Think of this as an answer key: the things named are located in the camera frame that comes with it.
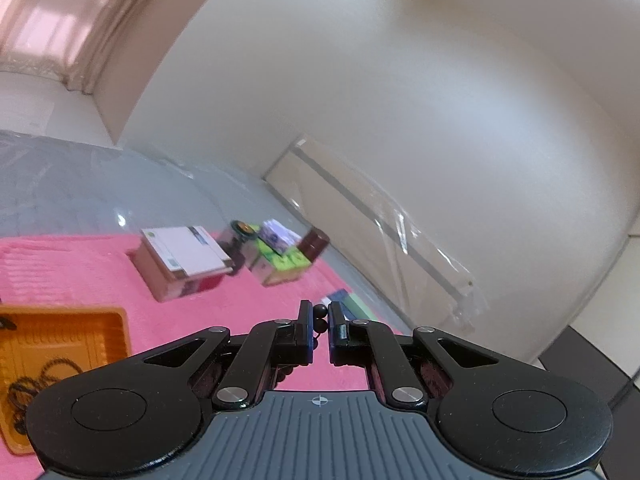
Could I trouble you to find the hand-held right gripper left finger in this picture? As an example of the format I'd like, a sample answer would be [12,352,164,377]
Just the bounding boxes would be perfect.
[144,300,317,411]

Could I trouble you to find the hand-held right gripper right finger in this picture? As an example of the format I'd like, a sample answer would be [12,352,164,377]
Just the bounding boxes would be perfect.
[328,302,502,411]

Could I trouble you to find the black bead bracelet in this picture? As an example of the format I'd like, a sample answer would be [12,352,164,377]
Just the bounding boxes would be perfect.
[277,302,332,386]

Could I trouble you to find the orange plastic tray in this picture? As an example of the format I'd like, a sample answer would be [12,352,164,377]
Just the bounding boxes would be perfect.
[0,306,132,456]

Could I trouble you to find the green box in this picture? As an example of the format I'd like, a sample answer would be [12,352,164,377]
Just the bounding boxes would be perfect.
[250,237,311,288]

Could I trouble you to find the dark brown box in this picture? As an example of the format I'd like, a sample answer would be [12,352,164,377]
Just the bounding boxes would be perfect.
[297,227,330,263]

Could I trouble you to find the purple and white packet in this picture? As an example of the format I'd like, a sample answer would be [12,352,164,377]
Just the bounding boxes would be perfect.
[257,219,301,251]

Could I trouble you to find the beige headboard in plastic wrap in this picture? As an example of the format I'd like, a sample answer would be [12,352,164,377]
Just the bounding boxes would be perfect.
[262,132,488,333]

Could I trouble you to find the dark round container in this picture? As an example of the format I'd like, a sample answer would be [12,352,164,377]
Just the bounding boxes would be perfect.
[220,220,258,266]

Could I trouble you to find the white cardboard box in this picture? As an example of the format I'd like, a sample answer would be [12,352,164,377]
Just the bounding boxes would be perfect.
[134,225,236,303]

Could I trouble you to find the pink blanket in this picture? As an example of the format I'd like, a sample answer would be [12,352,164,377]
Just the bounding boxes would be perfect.
[0,230,406,480]

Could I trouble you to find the beige curtain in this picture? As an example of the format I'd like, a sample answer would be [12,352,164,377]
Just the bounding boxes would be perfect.
[0,0,186,96]

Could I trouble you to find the dark cord necklace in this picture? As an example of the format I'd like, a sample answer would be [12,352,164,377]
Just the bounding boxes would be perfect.
[6,357,83,436]

